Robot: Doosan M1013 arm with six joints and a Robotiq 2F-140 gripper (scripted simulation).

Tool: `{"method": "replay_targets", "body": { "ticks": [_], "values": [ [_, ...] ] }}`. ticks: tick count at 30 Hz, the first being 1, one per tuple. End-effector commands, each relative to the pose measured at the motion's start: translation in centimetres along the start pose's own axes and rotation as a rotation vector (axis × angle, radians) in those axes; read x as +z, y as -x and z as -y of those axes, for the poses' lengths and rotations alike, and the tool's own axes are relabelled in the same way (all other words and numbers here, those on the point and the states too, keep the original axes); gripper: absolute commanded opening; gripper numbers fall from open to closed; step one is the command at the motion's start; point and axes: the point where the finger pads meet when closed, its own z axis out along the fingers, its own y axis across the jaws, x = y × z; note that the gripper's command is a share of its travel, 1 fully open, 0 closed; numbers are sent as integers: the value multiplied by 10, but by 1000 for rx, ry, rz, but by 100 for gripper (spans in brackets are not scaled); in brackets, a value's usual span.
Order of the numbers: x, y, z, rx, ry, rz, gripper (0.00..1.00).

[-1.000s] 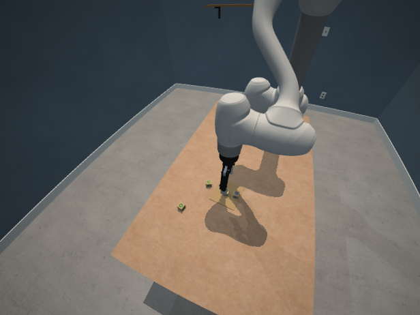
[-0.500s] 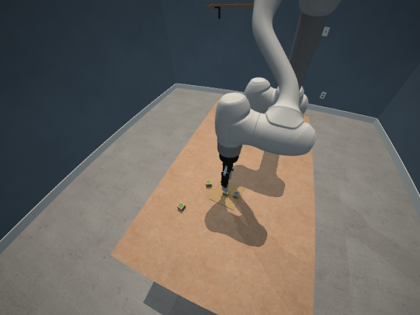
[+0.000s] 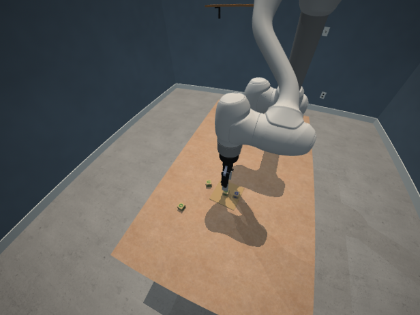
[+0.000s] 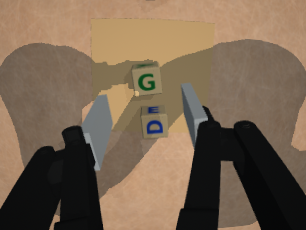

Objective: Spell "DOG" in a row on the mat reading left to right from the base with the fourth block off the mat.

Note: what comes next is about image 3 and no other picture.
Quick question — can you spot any tan flat mat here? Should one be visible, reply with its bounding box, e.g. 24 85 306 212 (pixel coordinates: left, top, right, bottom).
209 179 244 211

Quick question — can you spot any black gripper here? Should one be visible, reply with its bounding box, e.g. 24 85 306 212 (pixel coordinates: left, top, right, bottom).
219 154 239 191

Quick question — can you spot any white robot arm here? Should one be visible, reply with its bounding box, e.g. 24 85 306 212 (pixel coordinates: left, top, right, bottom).
215 0 341 158

